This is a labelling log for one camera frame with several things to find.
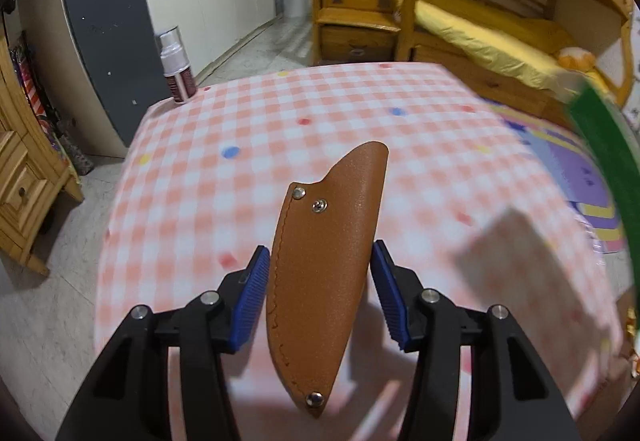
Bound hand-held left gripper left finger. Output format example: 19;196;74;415
55;245;272;441

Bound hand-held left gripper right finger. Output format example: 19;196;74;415
370;240;583;441

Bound brown leather sheath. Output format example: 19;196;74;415
266;141;390;418

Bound green packet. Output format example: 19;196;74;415
565;86;640;272

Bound pink checkered tablecloth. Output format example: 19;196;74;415
94;62;626;422

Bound rainbow rug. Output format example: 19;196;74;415
492;104;626;254

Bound spray bottle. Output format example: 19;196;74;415
157;25;193;106

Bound wooden bunk bed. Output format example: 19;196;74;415
395;0;636;122

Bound wooden cabinet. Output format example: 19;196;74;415
0;34;85;277

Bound yellow bedsheet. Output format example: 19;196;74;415
415;0;621;94

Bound colourful patterned packages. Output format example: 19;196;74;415
9;31;95;174

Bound plush toy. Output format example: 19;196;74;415
557;46;598;72

